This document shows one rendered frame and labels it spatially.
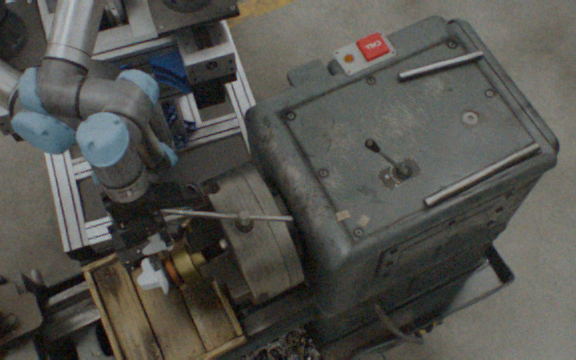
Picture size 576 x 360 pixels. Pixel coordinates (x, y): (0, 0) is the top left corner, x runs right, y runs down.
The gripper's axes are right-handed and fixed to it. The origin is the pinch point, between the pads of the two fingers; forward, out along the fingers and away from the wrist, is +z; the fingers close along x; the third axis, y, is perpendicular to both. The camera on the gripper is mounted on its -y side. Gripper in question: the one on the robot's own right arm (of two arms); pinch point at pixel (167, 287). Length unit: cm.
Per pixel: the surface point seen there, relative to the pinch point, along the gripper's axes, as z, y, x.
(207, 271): 1.6, -9.6, 2.7
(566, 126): -27, -175, -107
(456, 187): 15, -63, 20
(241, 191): -7.1, -23.3, 15.8
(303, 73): -27, -49, 18
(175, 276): -0.6, -2.7, 2.7
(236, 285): 7.7, -14.1, 3.1
